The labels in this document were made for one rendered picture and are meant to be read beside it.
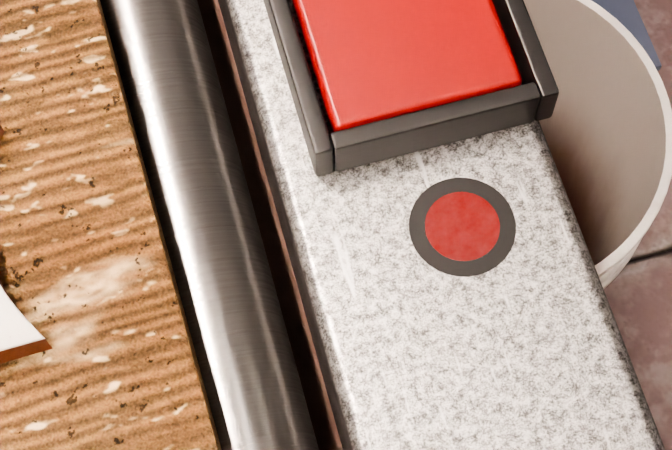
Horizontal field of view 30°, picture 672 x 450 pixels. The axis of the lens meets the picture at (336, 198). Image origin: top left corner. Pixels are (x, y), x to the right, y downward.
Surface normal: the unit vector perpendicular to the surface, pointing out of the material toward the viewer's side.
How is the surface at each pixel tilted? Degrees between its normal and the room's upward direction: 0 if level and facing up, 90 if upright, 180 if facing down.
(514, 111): 90
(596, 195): 87
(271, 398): 31
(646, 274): 1
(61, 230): 0
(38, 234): 0
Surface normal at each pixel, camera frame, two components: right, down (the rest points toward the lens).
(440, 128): 0.26, 0.88
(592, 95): -0.79, 0.54
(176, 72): 0.36, -0.47
